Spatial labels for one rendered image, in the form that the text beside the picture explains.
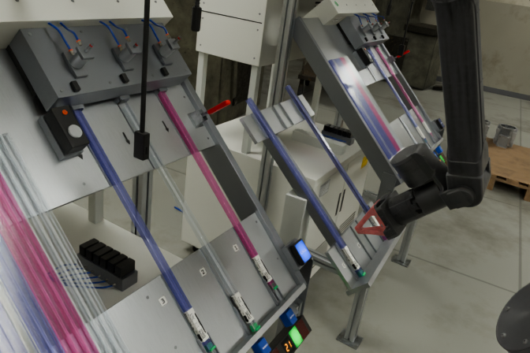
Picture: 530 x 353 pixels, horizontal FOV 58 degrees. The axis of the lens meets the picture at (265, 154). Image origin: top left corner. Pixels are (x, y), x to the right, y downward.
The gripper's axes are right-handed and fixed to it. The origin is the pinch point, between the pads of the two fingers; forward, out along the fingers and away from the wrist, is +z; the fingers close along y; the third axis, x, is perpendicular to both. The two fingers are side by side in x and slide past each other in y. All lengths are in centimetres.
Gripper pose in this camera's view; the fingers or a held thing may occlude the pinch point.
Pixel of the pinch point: (360, 228)
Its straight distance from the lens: 101.7
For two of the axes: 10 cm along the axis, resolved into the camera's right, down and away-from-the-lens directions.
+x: 5.2, 8.5, -0.6
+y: -5.1, 2.6, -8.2
